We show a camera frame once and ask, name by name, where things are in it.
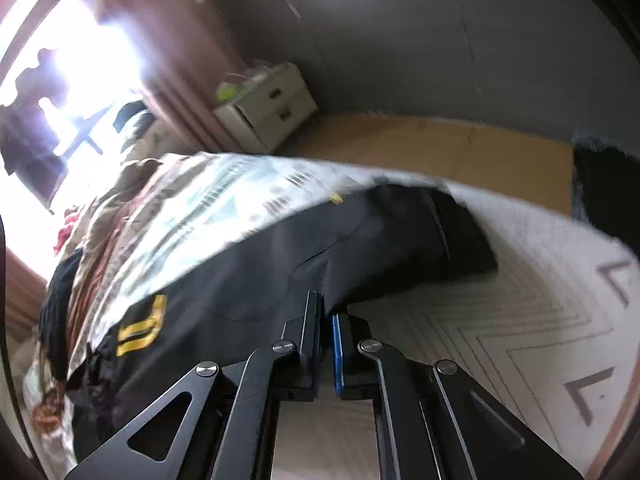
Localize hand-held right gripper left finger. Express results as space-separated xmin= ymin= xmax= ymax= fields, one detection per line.
xmin=64 ymin=291 xmax=325 ymax=480

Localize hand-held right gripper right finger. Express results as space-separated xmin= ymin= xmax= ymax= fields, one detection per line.
xmin=331 ymin=312 xmax=586 ymax=480

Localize black pants with yellow stripes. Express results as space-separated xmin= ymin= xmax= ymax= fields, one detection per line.
xmin=65 ymin=184 xmax=499 ymax=466

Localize dark hanging clothes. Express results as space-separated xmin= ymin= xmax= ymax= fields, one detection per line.
xmin=0 ymin=47 xmax=68 ymax=203

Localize white patterned blanket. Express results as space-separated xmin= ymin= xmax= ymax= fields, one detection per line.
xmin=22 ymin=152 xmax=640 ymax=480

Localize brown quilt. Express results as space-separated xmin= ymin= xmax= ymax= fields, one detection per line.
xmin=64 ymin=157 xmax=167 ymax=343

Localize tan wooden headboard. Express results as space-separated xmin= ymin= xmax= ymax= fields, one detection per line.
xmin=279 ymin=114 xmax=575 ymax=218

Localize white nightstand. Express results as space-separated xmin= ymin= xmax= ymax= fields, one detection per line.
xmin=212 ymin=62 xmax=319 ymax=153

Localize black knit cloth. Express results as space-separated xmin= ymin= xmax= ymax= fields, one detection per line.
xmin=39 ymin=249 xmax=85 ymax=382

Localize red cloth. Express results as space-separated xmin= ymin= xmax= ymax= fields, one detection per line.
xmin=53 ymin=206 xmax=84 ymax=256

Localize pink curtain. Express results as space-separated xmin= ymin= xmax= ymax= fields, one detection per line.
xmin=95 ymin=0 xmax=252 ymax=155

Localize dark fuzzy cloth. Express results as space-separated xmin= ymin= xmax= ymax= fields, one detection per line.
xmin=571 ymin=132 xmax=640 ymax=257

